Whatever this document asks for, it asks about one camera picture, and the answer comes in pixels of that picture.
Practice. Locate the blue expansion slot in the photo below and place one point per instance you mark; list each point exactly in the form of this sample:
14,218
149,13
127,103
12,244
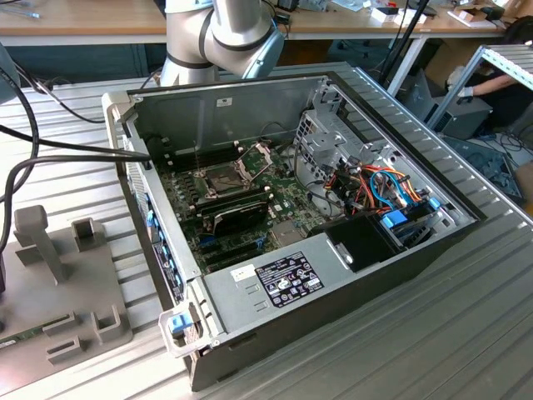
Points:
207,240

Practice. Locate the CPU socket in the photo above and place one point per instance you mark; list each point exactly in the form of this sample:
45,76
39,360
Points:
220,182

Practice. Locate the green RAM stick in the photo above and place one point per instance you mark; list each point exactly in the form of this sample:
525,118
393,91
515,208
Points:
21,336

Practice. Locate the grey blue pen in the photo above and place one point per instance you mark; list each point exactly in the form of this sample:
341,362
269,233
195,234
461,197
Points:
31,15

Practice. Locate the black expansion slot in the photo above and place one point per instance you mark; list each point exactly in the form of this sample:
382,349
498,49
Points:
231,250
233,259

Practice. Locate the clear plastic bag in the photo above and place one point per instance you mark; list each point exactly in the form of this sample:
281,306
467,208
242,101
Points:
358,5

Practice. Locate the blue case latch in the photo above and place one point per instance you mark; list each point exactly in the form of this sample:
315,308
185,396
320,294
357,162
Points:
179,324

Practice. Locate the aluminium profile frame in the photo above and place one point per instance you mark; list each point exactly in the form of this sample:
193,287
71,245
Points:
512,62

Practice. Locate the person in dark shirt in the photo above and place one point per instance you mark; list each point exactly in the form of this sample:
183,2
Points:
508,104

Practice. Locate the metal drive cage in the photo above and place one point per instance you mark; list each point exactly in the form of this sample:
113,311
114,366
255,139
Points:
325,141

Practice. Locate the grey parts rack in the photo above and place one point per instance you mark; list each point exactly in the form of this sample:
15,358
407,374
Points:
83,283

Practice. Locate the black graphics card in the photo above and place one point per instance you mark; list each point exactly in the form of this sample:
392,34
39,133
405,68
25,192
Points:
241,216

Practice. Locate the black tripod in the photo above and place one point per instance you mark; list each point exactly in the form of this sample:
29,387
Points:
419,12

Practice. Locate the long wooden desk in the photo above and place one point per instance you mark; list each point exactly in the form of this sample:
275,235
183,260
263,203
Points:
83,21

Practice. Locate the open cardboard box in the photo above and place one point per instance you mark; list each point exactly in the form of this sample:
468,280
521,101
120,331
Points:
466,16

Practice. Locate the silver chipset heatsink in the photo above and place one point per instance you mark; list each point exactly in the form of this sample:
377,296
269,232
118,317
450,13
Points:
287,235

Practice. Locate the hard disk in blue carrier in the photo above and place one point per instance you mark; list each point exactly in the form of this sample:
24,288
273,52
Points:
395,220

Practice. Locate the open grey PC case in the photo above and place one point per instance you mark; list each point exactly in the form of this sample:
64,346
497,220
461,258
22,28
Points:
333,300

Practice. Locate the green motherboard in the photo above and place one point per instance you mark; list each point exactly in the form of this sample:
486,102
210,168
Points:
293,189

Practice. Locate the small white box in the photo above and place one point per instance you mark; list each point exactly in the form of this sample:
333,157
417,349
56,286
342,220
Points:
385,16

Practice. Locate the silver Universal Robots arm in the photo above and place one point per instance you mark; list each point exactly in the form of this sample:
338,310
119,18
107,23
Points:
233,25

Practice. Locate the dark grey computer tower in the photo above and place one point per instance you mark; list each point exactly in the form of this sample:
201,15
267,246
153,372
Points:
466,121

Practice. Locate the grey power supply unit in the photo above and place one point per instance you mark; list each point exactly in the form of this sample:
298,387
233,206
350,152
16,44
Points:
233,304

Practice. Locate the brown cardboard sheet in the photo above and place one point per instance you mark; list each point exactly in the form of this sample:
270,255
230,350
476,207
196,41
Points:
441,50

